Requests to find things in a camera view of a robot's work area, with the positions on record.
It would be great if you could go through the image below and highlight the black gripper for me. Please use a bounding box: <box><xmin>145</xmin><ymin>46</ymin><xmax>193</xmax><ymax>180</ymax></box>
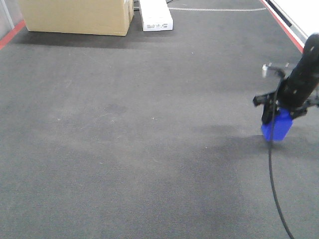
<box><xmin>253</xmin><ymin>91</ymin><xmax>319</xmax><ymax>124</ymax></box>

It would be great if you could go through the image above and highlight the blue plastic bottle-shaped part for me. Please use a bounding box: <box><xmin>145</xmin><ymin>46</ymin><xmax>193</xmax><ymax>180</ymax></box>
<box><xmin>261</xmin><ymin>108</ymin><xmax>293</xmax><ymax>141</ymax></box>

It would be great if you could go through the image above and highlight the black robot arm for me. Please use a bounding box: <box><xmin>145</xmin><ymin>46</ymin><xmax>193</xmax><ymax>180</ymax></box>
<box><xmin>253</xmin><ymin>33</ymin><xmax>319</xmax><ymax>124</ymax></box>

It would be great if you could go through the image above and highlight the left conveyor red edge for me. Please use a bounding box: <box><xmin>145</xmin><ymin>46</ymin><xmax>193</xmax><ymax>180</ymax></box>
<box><xmin>0</xmin><ymin>20</ymin><xmax>25</xmax><ymax>50</ymax></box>

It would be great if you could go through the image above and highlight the long white carton box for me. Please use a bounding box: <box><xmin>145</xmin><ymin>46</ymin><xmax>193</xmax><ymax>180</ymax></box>
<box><xmin>139</xmin><ymin>0</ymin><xmax>173</xmax><ymax>32</ymax></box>

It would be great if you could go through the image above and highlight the large cardboard box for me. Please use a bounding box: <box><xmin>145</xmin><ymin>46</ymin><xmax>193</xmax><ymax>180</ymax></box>
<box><xmin>18</xmin><ymin>0</ymin><xmax>134</xmax><ymax>36</ymax></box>

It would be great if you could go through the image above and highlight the black cable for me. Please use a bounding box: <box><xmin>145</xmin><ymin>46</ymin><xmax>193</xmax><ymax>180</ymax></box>
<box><xmin>268</xmin><ymin>74</ymin><xmax>296</xmax><ymax>239</ymax></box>

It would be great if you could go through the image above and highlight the conveyor side rail red-edged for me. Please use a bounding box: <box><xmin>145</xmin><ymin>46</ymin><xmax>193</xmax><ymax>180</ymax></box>
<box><xmin>261</xmin><ymin>0</ymin><xmax>319</xmax><ymax>52</ymax></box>

